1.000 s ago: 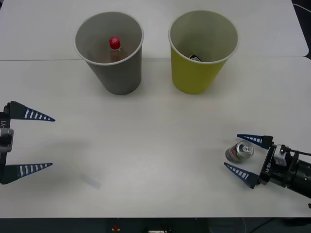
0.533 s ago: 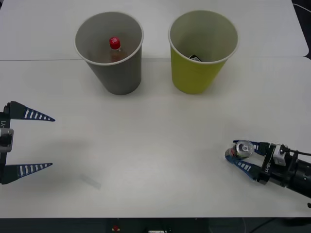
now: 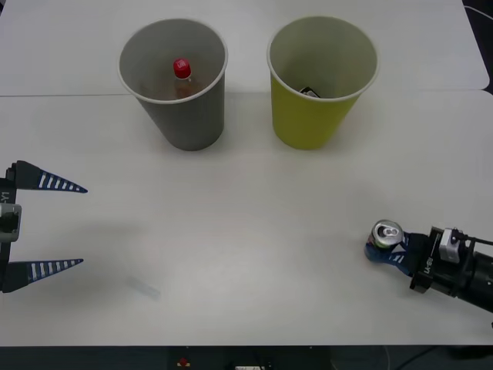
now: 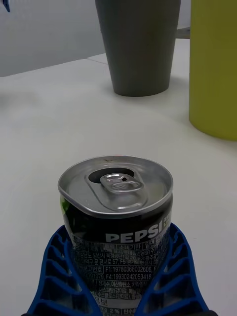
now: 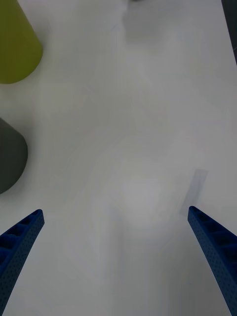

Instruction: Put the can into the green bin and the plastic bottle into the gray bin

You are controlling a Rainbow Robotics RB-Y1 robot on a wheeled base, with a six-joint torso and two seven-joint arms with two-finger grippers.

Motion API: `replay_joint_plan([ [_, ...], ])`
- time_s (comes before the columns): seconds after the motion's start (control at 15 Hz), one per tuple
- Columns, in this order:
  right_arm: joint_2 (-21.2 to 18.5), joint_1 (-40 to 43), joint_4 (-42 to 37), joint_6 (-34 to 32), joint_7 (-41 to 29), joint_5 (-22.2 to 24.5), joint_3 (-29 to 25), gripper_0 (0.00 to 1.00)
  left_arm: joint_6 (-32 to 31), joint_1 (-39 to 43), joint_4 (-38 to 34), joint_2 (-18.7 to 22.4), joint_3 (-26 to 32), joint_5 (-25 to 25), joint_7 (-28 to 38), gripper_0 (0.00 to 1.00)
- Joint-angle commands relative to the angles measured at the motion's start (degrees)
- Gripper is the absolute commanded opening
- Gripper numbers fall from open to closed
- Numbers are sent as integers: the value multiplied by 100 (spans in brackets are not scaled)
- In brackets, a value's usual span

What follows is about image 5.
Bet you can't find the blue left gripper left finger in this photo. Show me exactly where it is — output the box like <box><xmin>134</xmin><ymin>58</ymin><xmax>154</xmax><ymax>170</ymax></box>
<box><xmin>0</xmin><ymin>209</ymin><xmax>45</xmax><ymax>315</ymax></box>

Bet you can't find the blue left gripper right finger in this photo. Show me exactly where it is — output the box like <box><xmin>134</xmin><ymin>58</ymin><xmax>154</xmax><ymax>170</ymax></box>
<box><xmin>187</xmin><ymin>205</ymin><xmax>237</xmax><ymax>316</ymax></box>

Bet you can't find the grey plastic waste bin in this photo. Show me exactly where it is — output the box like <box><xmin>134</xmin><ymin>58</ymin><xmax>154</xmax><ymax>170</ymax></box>
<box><xmin>0</xmin><ymin>117</ymin><xmax>29</xmax><ymax>195</ymax></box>

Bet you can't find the yellow-green plastic waste bin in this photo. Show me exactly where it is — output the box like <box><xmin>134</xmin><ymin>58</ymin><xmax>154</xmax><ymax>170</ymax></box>
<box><xmin>0</xmin><ymin>0</ymin><xmax>43</xmax><ymax>84</ymax></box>

